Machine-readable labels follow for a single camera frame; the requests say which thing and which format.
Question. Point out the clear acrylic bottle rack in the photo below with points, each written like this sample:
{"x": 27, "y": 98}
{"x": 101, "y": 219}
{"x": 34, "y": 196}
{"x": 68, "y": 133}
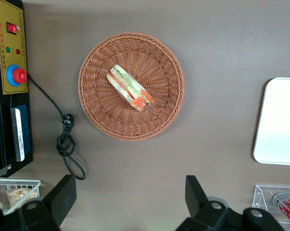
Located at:
{"x": 262, "y": 195}

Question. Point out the triangle sandwich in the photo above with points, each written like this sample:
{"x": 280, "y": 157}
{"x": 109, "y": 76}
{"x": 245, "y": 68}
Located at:
{"x": 129, "y": 87}

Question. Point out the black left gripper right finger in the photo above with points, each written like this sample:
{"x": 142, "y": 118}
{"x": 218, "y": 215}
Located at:
{"x": 197, "y": 199}

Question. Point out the cream plastic serving tray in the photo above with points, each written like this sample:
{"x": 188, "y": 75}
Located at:
{"x": 279, "y": 120}

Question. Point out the black sealing machine yellow panel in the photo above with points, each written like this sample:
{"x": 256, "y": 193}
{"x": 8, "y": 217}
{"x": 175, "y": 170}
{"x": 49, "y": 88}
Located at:
{"x": 5, "y": 108}

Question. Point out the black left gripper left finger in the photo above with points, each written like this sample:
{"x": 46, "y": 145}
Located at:
{"x": 63, "y": 195}

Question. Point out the round brown wicker basket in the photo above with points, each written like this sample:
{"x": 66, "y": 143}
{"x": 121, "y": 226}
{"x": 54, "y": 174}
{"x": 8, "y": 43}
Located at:
{"x": 159, "y": 60}

